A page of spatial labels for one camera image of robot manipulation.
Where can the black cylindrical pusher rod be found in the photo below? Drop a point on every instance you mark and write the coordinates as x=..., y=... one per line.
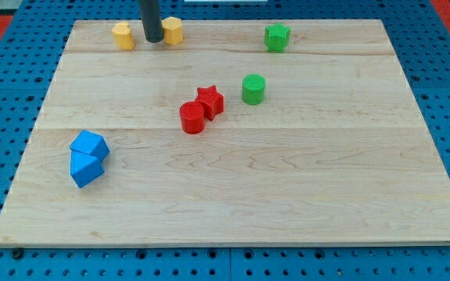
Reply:
x=151, y=20

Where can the yellow hexagon block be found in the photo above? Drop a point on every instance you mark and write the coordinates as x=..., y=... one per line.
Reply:
x=172, y=30

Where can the red star block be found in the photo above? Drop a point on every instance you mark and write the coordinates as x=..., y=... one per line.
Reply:
x=211, y=100

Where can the green star block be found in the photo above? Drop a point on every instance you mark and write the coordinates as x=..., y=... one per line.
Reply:
x=276, y=37

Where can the yellow heart block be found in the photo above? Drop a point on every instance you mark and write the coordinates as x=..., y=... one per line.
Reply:
x=122, y=35

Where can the red cylinder block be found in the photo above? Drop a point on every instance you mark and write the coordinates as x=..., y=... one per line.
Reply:
x=192, y=117

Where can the green cylinder block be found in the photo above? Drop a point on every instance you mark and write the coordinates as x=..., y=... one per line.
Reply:
x=253, y=88

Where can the blue cube block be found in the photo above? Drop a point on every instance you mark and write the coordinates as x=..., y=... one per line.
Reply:
x=90, y=143

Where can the light wooden board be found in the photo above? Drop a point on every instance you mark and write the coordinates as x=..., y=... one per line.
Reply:
x=337, y=154

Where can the blue triangle block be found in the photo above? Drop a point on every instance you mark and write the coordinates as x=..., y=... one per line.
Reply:
x=84, y=168

